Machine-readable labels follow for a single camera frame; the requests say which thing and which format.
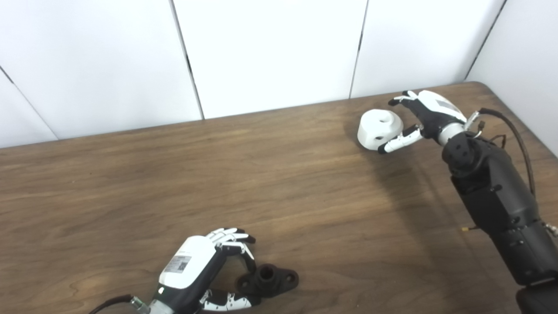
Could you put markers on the round white piece with holes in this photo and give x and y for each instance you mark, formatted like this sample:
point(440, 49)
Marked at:
point(375, 128)

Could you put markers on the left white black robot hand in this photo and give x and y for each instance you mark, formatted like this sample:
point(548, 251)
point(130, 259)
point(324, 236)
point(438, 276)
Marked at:
point(187, 261)

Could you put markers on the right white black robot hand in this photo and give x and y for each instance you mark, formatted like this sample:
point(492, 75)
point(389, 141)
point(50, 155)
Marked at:
point(431, 111)

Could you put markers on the black flanged holder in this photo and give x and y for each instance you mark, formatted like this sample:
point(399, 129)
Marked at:
point(279, 281)

